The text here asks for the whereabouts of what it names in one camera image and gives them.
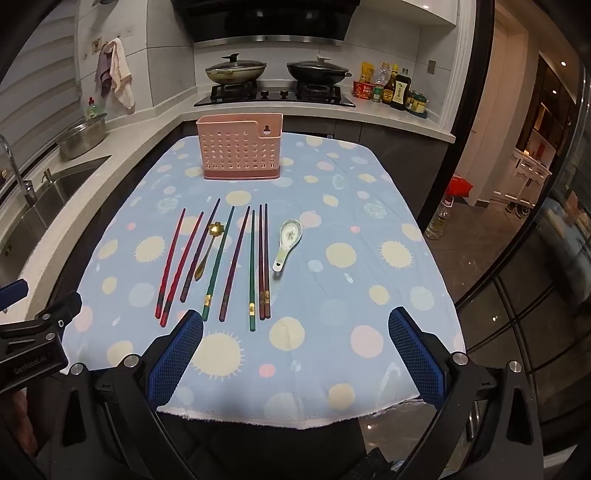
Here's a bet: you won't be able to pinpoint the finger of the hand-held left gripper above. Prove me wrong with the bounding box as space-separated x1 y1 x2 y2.
0 292 83 355
0 279 30 315

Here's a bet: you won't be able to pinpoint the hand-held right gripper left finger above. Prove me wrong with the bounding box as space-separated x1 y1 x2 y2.
51 309 205 463

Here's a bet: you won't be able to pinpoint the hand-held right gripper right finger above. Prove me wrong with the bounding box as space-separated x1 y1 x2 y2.
388 306 542 463

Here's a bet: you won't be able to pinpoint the dark purple chopstick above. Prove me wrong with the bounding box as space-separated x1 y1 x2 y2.
218 206 251 322
179 198 221 304

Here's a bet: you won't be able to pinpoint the red chopstick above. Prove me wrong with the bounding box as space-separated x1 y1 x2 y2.
159 211 205 328
155 208 187 320

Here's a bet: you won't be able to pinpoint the green chopstick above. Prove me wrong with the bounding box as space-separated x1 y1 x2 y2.
201 206 236 322
249 210 257 332

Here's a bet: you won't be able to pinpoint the dark brown chopstick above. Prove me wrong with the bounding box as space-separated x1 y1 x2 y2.
264 203 271 320
259 204 266 321

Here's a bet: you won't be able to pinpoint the gold flower spoon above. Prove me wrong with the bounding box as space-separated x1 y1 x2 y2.
193 222 223 282

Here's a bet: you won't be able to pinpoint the white ceramic spoon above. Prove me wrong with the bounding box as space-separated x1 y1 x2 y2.
271 219 304 273

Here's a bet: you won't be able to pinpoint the pink perforated utensil holder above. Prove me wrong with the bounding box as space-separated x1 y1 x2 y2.
196 113 283 181

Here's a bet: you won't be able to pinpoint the steel sink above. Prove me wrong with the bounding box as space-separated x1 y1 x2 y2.
0 154 112 278

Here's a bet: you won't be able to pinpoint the chrome faucet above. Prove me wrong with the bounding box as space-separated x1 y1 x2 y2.
0 134 38 208

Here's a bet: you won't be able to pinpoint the cooking oil bottle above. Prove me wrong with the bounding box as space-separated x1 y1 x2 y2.
424 198 456 240

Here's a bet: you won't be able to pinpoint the blue dotted tablecloth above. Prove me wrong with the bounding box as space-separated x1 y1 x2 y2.
60 131 467 431

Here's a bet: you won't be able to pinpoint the metal basin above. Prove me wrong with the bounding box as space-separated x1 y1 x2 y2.
57 117 108 160

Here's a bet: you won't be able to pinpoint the red bag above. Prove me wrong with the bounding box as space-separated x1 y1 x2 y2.
446 172 474 199

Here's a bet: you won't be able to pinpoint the green dish soap bottle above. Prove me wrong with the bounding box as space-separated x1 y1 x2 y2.
85 96 108 123

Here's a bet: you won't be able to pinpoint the white side cabinet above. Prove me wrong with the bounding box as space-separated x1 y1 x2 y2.
502 147 553 206

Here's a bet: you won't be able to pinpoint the window blinds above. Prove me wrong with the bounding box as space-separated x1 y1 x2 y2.
0 0 80 155

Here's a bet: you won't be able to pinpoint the purple hanging cloth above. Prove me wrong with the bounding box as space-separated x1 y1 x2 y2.
95 45 116 99

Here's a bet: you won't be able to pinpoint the pink hanging towel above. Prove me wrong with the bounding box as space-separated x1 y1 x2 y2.
107 38 136 110

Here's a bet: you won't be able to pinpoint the green condiment jar set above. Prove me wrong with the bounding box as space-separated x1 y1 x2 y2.
406 89 430 116

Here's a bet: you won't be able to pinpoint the dark soy sauce bottle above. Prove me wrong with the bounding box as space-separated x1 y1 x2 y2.
391 68 413 112

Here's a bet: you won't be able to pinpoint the brown sauce bottle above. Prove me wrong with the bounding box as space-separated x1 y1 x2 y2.
382 64 400 106

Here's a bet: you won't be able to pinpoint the black gas stove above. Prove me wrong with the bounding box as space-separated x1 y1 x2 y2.
193 82 356 108

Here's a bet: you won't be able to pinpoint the wok with glass lid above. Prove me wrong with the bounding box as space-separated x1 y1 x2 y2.
205 53 269 86

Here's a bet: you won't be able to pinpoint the black wok with lid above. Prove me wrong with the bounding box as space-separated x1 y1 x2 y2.
286 55 353 88

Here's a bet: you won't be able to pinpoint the black range hood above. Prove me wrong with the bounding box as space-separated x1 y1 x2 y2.
171 0 362 46

